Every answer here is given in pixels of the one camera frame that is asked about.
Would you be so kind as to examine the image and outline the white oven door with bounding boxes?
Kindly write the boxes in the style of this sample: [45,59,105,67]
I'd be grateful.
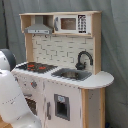
[18,75,44,123]

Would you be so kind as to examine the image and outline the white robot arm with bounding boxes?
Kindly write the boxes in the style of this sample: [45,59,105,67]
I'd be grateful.
[0,49,42,128]

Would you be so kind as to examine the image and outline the wooden toy kitchen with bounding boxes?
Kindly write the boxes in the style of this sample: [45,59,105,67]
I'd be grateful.
[13,11,114,128]

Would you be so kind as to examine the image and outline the grey toy sink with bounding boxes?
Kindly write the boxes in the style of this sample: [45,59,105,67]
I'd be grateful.
[52,68,92,81]

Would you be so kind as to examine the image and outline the black toy faucet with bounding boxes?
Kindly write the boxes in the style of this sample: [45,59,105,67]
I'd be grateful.
[75,51,93,70]

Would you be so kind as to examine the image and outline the black stovetop red burners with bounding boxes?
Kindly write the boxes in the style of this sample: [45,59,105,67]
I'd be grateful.
[18,62,55,73]

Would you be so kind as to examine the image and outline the right stove knob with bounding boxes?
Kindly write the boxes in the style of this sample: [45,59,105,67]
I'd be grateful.
[31,81,37,89]

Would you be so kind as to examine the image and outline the white cabinet door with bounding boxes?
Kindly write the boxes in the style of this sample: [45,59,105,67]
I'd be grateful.
[45,81,82,128]

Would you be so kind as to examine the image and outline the toy microwave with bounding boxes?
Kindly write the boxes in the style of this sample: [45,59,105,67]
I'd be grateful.
[54,14,91,34]

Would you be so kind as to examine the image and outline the grey range hood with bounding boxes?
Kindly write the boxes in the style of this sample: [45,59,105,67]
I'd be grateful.
[24,16,53,34]

